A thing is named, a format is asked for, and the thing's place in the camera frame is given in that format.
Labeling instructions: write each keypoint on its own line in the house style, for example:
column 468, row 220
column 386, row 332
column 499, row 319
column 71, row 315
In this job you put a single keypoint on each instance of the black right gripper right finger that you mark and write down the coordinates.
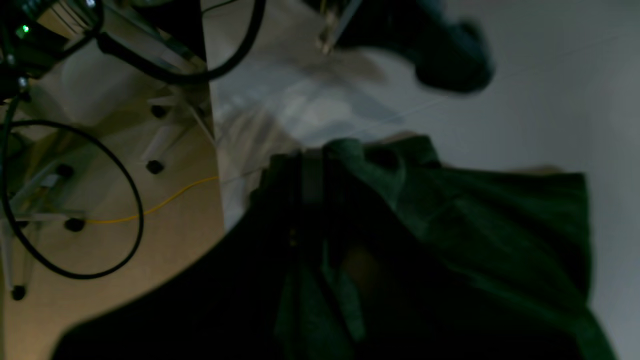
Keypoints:
column 389, row 274

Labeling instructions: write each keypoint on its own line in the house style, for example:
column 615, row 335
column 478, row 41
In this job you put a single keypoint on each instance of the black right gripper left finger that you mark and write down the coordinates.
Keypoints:
column 226, row 306

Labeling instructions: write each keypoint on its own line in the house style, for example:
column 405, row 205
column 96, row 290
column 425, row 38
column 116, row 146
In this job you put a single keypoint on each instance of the dark green t-shirt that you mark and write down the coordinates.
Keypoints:
column 515, row 254

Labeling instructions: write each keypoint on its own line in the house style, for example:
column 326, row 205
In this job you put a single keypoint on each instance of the teal cordless drill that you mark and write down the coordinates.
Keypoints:
column 446, row 55

